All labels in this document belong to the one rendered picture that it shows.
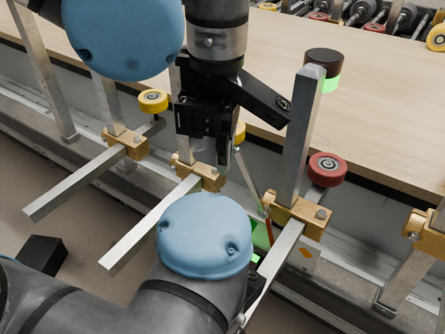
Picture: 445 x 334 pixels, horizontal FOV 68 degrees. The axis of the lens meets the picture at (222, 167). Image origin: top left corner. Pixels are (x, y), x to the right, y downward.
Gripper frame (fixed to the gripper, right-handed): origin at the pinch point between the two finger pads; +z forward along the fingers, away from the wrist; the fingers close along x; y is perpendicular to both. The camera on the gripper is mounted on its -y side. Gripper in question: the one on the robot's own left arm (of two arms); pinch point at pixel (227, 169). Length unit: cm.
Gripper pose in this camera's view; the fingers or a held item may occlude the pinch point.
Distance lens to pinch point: 55.0
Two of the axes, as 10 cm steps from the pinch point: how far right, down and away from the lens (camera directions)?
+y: -9.7, -1.7, 1.5
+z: -0.2, 7.3, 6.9
